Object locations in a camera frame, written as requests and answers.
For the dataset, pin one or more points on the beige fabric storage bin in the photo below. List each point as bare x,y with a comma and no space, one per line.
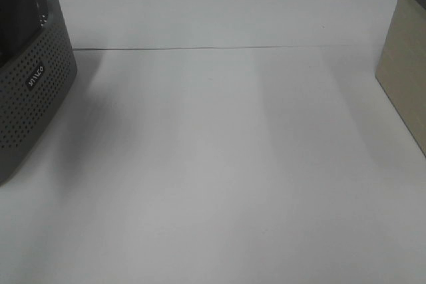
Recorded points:
401,68

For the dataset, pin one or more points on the dark navy towel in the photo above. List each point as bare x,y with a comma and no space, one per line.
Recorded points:
20,20

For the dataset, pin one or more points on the grey perforated plastic basket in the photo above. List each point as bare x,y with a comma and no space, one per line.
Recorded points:
34,84

